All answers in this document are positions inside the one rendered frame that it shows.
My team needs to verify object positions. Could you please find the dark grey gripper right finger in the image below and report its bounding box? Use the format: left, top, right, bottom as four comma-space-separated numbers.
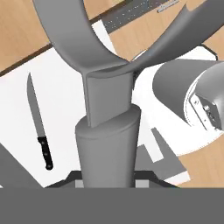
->
134, 170, 179, 189

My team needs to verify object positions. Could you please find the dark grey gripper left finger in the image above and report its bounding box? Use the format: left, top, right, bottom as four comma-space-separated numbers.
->
45, 170, 86, 189

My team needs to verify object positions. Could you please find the grey Y-shaped peeler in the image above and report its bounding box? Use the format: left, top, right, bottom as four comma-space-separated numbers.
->
31, 0, 224, 189

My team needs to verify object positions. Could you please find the white cutting board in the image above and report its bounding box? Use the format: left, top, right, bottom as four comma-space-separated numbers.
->
0, 19, 224, 189

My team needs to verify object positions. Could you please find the grey cylindrical appliance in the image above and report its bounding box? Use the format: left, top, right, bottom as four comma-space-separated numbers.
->
151, 58, 224, 133

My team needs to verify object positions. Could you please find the dark grey perforated panel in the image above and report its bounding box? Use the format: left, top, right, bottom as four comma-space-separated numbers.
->
100, 0, 182, 35

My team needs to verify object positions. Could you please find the small pale grey bar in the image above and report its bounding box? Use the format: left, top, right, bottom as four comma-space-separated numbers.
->
157, 0, 180, 14

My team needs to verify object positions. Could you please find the knife with black handle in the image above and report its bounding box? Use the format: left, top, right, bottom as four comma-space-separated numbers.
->
26, 72, 55, 172

